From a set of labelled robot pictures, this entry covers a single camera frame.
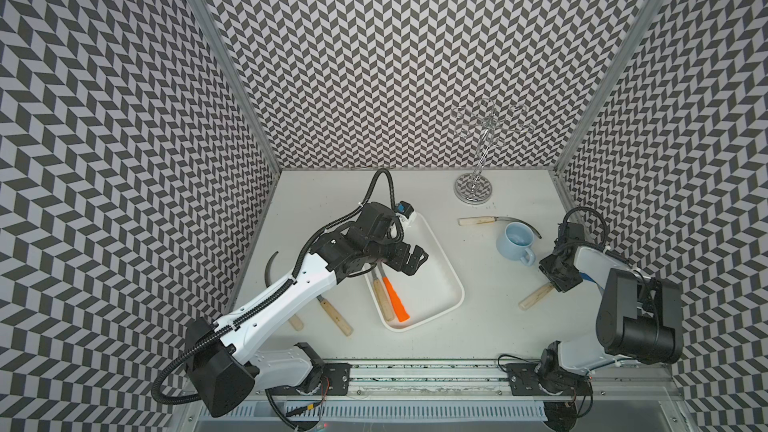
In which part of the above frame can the sickle near chrome stand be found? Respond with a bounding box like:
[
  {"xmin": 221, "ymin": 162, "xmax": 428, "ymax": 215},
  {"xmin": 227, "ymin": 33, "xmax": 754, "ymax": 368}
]
[{"xmin": 457, "ymin": 216, "xmax": 542, "ymax": 239}]

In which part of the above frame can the aluminium corner post right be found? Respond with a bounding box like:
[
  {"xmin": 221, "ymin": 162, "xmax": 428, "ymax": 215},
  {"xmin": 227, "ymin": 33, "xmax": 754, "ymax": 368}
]
[{"xmin": 553, "ymin": 0, "xmax": 665, "ymax": 177}]

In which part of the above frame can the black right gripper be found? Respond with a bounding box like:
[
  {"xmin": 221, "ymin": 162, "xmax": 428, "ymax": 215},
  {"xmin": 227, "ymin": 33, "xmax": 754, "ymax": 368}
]
[{"xmin": 536, "ymin": 252, "xmax": 581, "ymax": 294}]

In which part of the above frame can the light blue mug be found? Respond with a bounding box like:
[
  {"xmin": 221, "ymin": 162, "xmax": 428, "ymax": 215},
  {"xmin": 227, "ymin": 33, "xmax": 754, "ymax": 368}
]
[{"xmin": 496, "ymin": 222, "xmax": 537, "ymax": 267}]

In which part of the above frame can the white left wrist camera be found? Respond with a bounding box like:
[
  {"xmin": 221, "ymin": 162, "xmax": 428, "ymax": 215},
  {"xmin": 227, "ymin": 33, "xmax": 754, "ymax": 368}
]
[{"xmin": 395, "ymin": 201, "xmax": 416, "ymax": 229}]

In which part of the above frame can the white plastic storage box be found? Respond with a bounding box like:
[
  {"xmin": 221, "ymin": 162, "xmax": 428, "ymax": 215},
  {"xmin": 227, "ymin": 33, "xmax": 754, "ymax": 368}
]
[{"xmin": 366, "ymin": 212, "xmax": 465, "ymax": 333}]

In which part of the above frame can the chrome wire stand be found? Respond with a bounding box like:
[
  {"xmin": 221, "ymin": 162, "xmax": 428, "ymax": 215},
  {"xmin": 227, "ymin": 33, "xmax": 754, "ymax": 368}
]
[{"xmin": 451, "ymin": 98, "xmax": 531, "ymax": 206}]

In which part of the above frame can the wooden handle sickle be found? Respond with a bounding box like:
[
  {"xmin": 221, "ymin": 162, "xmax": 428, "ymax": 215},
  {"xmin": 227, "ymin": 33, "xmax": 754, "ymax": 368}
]
[
  {"xmin": 263, "ymin": 251, "xmax": 304, "ymax": 332},
  {"xmin": 317, "ymin": 295, "xmax": 354, "ymax": 337}
]

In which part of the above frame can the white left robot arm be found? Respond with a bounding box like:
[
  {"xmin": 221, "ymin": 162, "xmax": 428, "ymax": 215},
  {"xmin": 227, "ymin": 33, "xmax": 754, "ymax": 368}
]
[{"xmin": 151, "ymin": 202, "xmax": 429, "ymax": 417}]

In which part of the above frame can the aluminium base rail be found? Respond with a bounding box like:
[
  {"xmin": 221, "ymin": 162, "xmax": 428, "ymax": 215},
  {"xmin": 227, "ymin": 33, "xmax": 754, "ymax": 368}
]
[{"xmin": 219, "ymin": 359, "xmax": 692, "ymax": 430}]

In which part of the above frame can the blue blade sickle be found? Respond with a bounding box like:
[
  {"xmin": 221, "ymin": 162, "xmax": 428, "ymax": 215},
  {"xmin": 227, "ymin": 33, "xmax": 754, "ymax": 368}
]
[{"xmin": 518, "ymin": 273, "xmax": 593, "ymax": 311}]

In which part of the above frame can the aluminium corner post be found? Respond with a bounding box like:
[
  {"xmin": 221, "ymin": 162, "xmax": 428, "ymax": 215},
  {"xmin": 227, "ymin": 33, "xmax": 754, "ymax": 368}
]
[
  {"xmin": 553, "ymin": 0, "xmax": 665, "ymax": 177},
  {"xmin": 186, "ymin": 0, "xmax": 281, "ymax": 174}
]

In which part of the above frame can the orange collar sickle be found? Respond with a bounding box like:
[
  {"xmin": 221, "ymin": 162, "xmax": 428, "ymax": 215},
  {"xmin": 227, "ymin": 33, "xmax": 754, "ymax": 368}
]
[{"xmin": 378, "ymin": 264, "xmax": 410, "ymax": 323}]

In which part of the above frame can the aluminium corner post left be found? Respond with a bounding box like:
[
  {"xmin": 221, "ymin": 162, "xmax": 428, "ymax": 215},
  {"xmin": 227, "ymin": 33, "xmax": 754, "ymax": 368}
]
[{"xmin": 186, "ymin": 0, "xmax": 281, "ymax": 174}]

